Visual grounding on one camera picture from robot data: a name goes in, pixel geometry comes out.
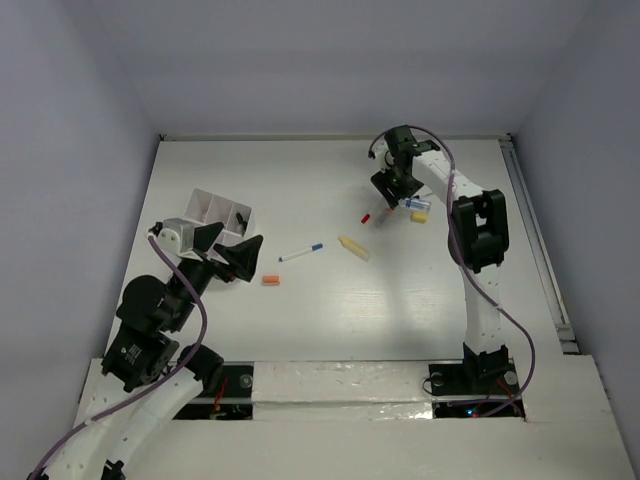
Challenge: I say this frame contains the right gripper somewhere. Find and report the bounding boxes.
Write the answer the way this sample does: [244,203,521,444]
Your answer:
[372,161,425,209]

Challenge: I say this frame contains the black scissors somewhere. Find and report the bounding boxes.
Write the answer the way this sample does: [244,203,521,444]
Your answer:
[235,212,248,234]

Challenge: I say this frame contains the blue capped white marker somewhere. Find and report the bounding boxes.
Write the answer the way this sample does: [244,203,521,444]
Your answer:
[278,243,323,263]

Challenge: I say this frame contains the yellow eraser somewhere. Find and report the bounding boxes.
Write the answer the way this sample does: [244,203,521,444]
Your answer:
[410,211,429,224]

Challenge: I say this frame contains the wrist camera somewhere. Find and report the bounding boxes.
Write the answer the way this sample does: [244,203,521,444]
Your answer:
[367,141,394,171]
[148,218,196,256]

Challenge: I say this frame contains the yellow glue tube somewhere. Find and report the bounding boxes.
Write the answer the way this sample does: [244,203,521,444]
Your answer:
[338,236,370,262]

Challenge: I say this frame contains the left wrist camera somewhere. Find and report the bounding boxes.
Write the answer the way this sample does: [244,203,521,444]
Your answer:
[148,218,196,256]

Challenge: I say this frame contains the orange eraser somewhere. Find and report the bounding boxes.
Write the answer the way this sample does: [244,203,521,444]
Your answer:
[262,275,280,286]

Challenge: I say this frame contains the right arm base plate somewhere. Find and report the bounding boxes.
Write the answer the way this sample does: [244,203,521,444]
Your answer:
[422,363,526,419]

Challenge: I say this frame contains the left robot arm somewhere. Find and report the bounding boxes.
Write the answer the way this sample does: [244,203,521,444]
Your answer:
[29,218,263,479]

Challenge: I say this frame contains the grey pencil shaped case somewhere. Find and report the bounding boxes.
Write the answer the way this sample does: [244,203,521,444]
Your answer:
[375,209,394,228]

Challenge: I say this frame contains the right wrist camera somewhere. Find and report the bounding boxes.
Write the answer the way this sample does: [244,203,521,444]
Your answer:
[367,141,394,171]

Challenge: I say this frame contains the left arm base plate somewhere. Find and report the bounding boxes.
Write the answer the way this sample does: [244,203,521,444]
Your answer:
[174,362,254,421]

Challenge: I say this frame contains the aluminium rail right side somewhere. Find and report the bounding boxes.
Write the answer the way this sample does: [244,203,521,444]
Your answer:
[499,135,582,355]

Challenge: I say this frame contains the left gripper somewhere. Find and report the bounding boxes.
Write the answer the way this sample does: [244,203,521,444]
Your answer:
[168,220,264,328]

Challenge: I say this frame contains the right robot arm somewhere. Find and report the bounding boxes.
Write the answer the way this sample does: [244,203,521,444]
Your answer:
[368,125,513,396]

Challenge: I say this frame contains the white divided organizer tray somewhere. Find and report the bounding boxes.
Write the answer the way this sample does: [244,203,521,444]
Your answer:
[184,188,254,263]

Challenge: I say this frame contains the blue clear glue bottle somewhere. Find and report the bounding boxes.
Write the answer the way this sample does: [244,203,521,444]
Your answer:
[398,198,431,212]

